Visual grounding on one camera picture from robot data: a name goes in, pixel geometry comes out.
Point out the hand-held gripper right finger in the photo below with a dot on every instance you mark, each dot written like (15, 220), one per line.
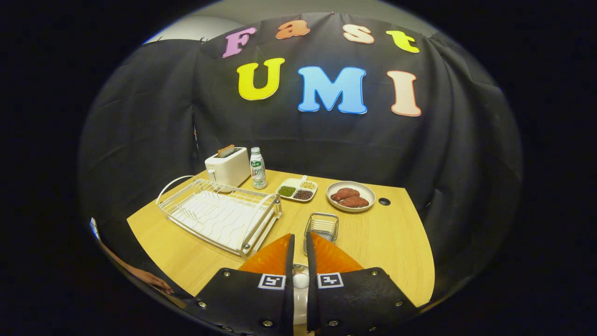
(359, 298)

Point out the white toaster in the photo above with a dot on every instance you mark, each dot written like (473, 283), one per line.
(231, 170)

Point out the white plate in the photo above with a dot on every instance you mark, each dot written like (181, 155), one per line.
(301, 303)

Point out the red meat piece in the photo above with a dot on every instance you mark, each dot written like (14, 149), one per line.
(354, 202)
(346, 193)

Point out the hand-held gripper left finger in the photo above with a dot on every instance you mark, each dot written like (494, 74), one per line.
(242, 298)

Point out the white divided bean dish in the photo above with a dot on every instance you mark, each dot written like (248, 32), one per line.
(295, 183)

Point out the white plastic drink bottle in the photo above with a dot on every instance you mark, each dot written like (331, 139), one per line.
(258, 170)

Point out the beige plate with meat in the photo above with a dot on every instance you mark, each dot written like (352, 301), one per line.
(368, 191)

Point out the brown toast slice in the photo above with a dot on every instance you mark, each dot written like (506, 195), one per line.
(226, 150)

